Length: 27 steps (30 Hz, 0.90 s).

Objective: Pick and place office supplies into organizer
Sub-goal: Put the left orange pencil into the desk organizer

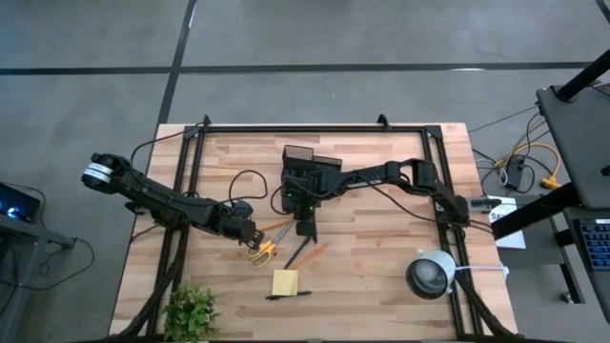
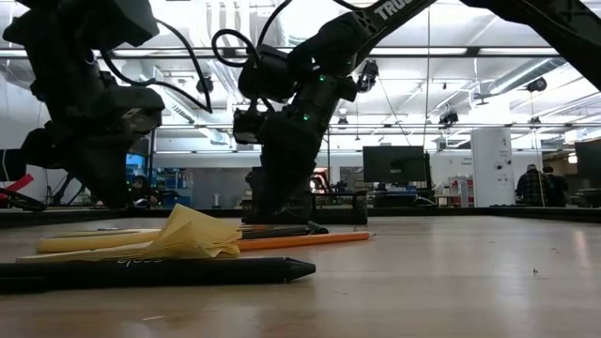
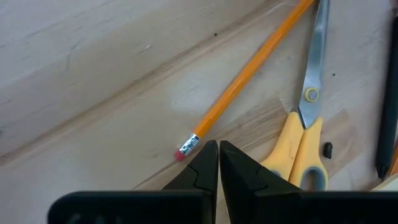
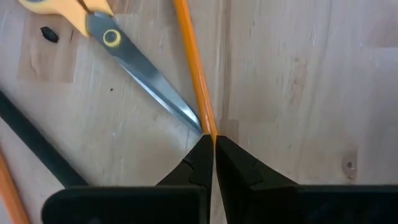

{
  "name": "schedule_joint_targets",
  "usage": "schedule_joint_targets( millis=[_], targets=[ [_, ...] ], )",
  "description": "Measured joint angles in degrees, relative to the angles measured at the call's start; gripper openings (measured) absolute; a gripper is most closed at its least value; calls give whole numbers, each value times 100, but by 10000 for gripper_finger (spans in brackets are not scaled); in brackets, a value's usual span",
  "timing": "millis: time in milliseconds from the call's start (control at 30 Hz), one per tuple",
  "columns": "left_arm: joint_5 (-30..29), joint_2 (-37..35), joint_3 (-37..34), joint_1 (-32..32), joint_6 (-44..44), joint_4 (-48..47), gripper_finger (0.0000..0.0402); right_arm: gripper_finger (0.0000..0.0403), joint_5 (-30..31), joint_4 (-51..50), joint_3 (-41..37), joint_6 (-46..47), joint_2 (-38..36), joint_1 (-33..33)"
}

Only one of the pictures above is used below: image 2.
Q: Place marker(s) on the black pen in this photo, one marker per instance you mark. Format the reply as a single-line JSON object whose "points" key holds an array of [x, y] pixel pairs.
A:
{"points": [[277, 232]]}

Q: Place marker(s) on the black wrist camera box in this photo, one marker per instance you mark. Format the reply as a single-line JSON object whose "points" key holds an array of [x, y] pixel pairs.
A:
{"points": [[141, 112], [249, 126]]}

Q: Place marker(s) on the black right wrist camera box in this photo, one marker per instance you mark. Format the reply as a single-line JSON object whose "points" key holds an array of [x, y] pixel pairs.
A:
{"points": [[249, 126]]}

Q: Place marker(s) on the black hanging ceiling camera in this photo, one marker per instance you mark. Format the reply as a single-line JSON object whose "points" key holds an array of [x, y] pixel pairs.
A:
{"points": [[204, 85], [536, 84]]}

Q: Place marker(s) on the black mesh desk organizer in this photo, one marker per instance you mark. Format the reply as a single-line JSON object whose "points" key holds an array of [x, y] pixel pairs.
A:
{"points": [[340, 206]]}

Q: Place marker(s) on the white pillar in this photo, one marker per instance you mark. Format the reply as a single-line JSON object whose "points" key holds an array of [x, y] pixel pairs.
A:
{"points": [[492, 169]]}

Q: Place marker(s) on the black overhead frame bar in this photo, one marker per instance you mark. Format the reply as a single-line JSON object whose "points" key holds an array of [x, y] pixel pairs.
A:
{"points": [[422, 51]]}

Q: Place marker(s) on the orange pencil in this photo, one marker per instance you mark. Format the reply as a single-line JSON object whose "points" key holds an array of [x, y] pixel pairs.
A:
{"points": [[305, 241]]}

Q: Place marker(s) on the black marker with white print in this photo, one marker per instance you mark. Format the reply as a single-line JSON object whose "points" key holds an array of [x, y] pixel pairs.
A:
{"points": [[164, 272]]}

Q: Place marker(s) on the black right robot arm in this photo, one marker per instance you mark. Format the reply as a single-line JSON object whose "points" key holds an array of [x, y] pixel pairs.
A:
{"points": [[399, 19]]}

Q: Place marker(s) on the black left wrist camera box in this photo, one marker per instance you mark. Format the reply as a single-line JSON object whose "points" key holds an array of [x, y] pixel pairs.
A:
{"points": [[141, 112]]}

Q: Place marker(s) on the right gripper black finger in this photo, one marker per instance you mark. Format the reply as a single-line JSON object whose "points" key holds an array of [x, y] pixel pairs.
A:
{"points": [[274, 188], [300, 183]]}

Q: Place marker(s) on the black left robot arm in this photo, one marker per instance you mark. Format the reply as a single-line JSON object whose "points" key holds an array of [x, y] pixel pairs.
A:
{"points": [[70, 42]]}

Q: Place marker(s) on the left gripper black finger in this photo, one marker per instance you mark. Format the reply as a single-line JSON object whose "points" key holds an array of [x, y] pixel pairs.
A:
{"points": [[122, 178], [87, 183]]}

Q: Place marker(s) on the black computer monitor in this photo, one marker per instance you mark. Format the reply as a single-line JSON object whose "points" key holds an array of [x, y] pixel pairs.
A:
{"points": [[394, 164], [589, 162]]}

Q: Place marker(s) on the dark grey pen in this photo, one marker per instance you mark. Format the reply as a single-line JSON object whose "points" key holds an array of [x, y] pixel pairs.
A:
{"points": [[318, 227]]}

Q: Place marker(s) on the blue lit screen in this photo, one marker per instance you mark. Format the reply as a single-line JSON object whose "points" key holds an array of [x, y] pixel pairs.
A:
{"points": [[134, 164]]}

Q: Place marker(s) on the person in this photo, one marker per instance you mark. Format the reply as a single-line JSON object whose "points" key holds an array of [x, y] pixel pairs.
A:
{"points": [[530, 188], [556, 190]]}

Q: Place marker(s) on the yellow sticky note pad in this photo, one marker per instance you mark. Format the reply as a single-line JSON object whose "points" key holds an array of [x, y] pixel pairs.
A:
{"points": [[197, 232]]}

